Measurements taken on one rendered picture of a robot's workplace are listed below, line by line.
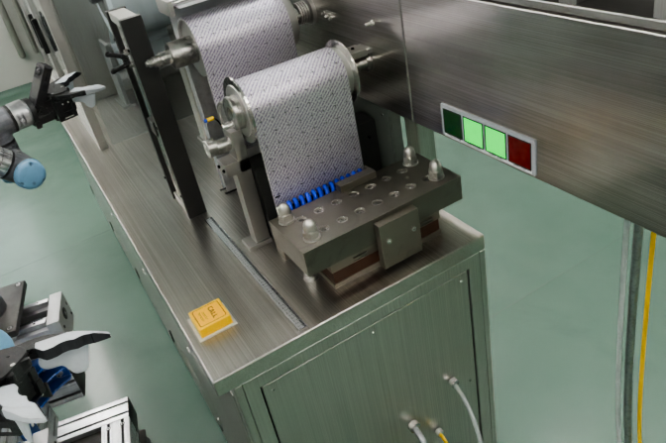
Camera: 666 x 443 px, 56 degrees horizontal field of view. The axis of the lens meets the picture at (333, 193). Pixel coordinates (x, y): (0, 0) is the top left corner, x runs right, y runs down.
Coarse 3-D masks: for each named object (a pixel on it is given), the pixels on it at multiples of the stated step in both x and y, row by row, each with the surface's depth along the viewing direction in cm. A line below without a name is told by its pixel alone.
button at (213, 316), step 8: (208, 304) 130; (216, 304) 130; (192, 312) 129; (200, 312) 129; (208, 312) 128; (216, 312) 128; (224, 312) 127; (192, 320) 127; (200, 320) 126; (208, 320) 126; (216, 320) 126; (224, 320) 126; (232, 320) 127; (200, 328) 124; (208, 328) 125; (216, 328) 126
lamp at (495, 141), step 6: (486, 132) 115; (492, 132) 114; (498, 132) 112; (486, 138) 116; (492, 138) 114; (498, 138) 113; (486, 144) 117; (492, 144) 115; (498, 144) 114; (504, 144) 112; (492, 150) 116; (498, 150) 114; (504, 150) 112; (504, 156) 113
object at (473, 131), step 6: (468, 120) 118; (468, 126) 119; (474, 126) 118; (480, 126) 116; (468, 132) 120; (474, 132) 118; (480, 132) 117; (468, 138) 121; (474, 138) 119; (480, 138) 117; (474, 144) 120; (480, 144) 118
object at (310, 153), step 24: (312, 120) 135; (336, 120) 138; (264, 144) 131; (288, 144) 134; (312, 144) 137; (336, 144) 140; (288, 168) 136; (312, 168) 139; (336, 168) 143; (288, 192) 139
